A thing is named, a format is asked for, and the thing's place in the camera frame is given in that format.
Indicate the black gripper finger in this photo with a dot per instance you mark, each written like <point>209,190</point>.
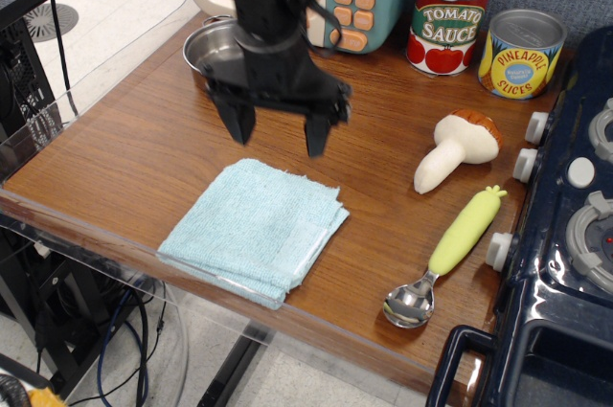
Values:
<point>238,116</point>
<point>317,129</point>

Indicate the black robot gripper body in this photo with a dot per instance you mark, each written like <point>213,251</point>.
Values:
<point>284,77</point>

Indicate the light blue cloth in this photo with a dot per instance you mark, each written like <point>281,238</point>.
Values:
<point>256,231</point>

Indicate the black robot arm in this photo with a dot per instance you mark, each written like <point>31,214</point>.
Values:
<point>272,22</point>

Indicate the stainless steel pot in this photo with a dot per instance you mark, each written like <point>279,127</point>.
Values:
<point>213,53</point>

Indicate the plush toy mushroom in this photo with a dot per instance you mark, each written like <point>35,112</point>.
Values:
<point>463,136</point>

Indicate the tomato sauce can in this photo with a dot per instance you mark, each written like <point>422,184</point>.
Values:
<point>443,35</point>

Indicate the round floor vent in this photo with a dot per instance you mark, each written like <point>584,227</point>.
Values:
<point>41,22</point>

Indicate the pineapple slices can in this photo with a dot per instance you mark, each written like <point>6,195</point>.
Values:
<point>521,52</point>

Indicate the black table leg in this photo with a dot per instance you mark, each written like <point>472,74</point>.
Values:
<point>234,367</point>

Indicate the dark blue toy stove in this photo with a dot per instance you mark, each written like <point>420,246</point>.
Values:
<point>552,341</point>

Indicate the green handled metal spoon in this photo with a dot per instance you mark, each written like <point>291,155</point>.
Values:
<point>412,305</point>

